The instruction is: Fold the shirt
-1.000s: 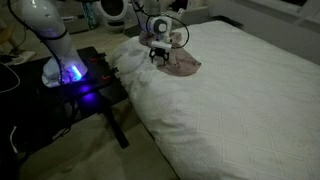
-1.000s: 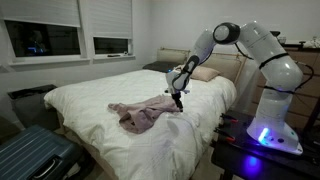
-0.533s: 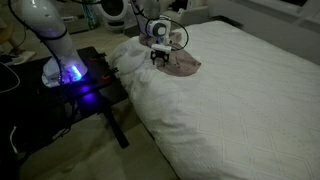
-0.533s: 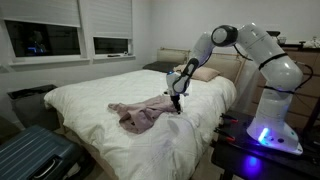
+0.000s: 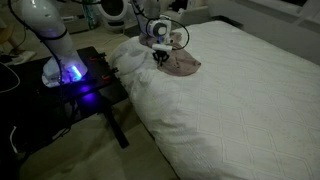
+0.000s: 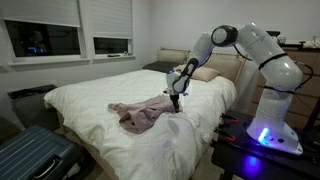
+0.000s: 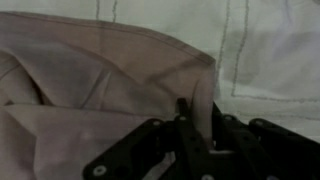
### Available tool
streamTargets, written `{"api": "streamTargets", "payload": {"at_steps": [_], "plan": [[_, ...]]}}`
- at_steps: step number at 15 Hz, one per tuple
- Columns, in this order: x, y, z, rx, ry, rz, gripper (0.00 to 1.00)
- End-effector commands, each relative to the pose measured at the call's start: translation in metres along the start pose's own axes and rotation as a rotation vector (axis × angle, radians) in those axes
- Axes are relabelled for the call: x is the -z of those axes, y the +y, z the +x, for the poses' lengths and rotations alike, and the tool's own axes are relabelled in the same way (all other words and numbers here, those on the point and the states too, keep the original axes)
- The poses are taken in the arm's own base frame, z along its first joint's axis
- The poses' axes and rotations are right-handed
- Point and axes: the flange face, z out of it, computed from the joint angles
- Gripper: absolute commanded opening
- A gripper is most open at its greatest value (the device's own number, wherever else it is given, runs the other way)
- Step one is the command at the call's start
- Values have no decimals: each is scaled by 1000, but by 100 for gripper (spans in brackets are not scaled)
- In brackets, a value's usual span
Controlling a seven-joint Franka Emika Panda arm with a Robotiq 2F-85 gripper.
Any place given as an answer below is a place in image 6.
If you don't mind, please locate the wooden dresser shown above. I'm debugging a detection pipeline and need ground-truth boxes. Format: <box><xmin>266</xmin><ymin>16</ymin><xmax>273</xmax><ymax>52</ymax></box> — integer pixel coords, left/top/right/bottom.
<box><xmin>251</xmin><ymin>43</ymin><xmax>320</xmax><ymax>131</ymax></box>

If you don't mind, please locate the mauve button-up shirt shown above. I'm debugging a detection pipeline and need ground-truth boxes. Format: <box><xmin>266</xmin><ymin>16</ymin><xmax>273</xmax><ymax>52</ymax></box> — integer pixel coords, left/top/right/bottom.
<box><xmin>107</xmin><ymin>94</ymin><xmax>179</xmax><ymax>135</ymax></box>

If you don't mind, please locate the black tripod leg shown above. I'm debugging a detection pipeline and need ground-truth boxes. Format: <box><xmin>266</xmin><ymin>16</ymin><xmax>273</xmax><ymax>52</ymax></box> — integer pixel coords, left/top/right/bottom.
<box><xmin>301</xmin><ymin>97</ymin><xmax>320</xmax><ymax>134</ymax></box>

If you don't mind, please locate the wide white roller blind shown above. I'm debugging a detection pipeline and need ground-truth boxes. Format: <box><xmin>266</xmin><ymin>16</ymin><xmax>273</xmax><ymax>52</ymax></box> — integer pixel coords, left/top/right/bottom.
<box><xmin>0</xmin><ymin>0</ymin><xmax>82</xmax><ymax>28</ymax></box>

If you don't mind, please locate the beige bed base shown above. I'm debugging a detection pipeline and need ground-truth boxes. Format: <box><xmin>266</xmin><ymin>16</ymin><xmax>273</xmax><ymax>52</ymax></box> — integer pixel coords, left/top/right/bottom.
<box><xmin>54</xmin><ymin>111</ymin><xmax>119</xmax><ymax>180</ymax></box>

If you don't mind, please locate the white clutter on dresser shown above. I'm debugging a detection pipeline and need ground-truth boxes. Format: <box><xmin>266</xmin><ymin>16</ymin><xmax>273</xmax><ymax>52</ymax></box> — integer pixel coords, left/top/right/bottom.
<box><xmin>304</xmin><ymin>35</ymin><xmax>320</xmax><ymax>49</ymax></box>

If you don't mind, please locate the beige padded wooden headboard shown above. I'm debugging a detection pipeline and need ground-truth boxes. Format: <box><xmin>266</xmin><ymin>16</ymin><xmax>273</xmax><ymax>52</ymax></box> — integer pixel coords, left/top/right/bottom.
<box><xmin>156</xmin><ymin>47</ymin><xmax>249</xmax><ymax>86</ymax></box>

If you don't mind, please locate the red-handled clamp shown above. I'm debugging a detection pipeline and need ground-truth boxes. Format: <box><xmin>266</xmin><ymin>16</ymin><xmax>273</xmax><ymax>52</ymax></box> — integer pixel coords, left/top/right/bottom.
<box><xmin>213</xmin><ymin>127</ymin><xmax>236</xmax><ymax>144</ymax></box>
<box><xmin>219</xmin><ymin>113</ymin><xmax>239</xmax><ymax>124</ymax></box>

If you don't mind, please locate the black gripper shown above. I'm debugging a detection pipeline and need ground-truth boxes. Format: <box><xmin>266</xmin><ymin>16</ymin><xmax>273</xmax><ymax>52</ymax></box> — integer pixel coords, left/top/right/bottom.
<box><xmin>169</xmin><ymin>94</ymin><xmax>183</xmax><ymax>114</ymax></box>

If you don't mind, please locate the white bed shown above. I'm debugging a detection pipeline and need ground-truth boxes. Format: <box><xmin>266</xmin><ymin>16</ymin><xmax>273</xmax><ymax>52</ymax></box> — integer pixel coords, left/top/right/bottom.
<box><xmin>43</xmin><ymin>68</ymin><xmax>238</xmax><ymax>180</ymax></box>

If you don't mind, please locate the black storage bin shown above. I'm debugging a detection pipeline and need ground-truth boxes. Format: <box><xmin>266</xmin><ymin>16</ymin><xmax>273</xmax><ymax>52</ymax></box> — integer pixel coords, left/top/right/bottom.
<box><xmin>7</xmin><ymin>84</ymin><xmax>61</xmax><ymax>131</ymax></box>

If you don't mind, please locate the large dark window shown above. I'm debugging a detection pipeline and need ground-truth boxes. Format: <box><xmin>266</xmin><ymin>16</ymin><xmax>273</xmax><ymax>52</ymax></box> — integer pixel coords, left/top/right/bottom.
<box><xmin>3</xmin><ymin>19</ymin><xmax>82</xmax><ymax>58</ymax></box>

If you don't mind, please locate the narrow white roller blind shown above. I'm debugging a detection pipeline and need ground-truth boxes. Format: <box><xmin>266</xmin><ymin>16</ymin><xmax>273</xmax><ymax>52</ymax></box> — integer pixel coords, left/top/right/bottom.
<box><xmin>87</xmin><ymin>0</ymin><xmax>134</xmax><ymax>40</ymax></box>

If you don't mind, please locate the dark grey cushion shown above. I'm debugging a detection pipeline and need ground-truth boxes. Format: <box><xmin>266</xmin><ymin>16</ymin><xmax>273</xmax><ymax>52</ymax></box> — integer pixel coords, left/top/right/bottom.
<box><xmin>142</xmin><ymin>60</ymin><xmax>183</xmax><ymax>74</ymax></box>

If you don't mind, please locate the beige pillow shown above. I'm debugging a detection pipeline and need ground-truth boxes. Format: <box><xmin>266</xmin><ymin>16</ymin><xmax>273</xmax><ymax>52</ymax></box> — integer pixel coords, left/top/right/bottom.
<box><xmin>173</xmin><ymin>64</ymin><xmax>222</xmax><ymax>83</ymax></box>

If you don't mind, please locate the blue ribbed hard suitcase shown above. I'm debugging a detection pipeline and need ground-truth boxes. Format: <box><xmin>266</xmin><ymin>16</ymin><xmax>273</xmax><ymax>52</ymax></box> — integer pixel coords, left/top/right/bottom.
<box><xmin>0</xmin><ymin>124</ymin><xmax>84</xmax><ymax>180</ymax></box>

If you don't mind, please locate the black robot table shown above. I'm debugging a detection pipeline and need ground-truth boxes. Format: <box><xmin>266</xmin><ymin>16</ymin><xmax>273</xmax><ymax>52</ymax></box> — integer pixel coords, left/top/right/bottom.
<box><xmin>210</xmin><ymin>109</ymin><xmax>320</xmax><ymax>180</ymax></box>

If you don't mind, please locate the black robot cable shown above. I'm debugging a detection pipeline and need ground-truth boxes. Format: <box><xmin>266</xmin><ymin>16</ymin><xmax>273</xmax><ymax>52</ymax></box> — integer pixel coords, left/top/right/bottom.
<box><xmin>233</xmin><ymin>44</ymin><xmax>315</xmax><ymax>96</ymax></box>

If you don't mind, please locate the black camera on dresser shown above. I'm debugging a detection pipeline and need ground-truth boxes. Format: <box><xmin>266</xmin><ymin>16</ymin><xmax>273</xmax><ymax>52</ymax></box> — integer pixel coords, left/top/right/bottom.
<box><xmin>266</xmin><ymin>30</ymin><xmax>282</xmax><ymax>38</ymax></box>

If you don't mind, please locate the small dark window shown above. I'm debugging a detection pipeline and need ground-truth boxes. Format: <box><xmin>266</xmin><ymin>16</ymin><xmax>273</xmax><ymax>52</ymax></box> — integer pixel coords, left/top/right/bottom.
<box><xmin>93</xmin><ymin>36</ymin><xmax>130</xmax><ymax>56</ymax></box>

